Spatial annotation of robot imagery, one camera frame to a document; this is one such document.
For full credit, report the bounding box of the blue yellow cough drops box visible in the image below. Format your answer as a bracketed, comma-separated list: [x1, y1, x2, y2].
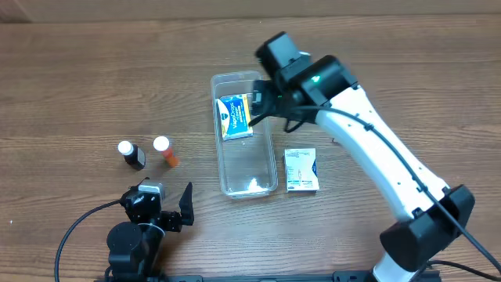
[216, 94, 254, 141]

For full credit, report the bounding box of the clear plastic container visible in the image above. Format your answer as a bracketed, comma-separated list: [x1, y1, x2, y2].
[211, 70, 278, 199]

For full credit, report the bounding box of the white blue medicine box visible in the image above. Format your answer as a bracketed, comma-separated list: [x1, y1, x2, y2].
[283, 148, 319, 193]

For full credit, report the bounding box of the orange pill bottle white cap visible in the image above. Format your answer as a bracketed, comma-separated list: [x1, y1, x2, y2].
[153, 136, 179, 168]

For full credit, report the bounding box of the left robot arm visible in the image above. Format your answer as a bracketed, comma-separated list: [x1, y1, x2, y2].
[106, 178, 194, 281]

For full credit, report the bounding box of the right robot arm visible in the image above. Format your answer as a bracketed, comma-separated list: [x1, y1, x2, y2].
[252, 32, 475, 281]

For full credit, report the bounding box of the dark bottle white cap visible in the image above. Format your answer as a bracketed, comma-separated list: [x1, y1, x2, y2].
[117, 140, 146, 171]

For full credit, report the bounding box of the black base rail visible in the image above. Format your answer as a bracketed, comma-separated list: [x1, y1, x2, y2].
[156, 269, 442, 282]

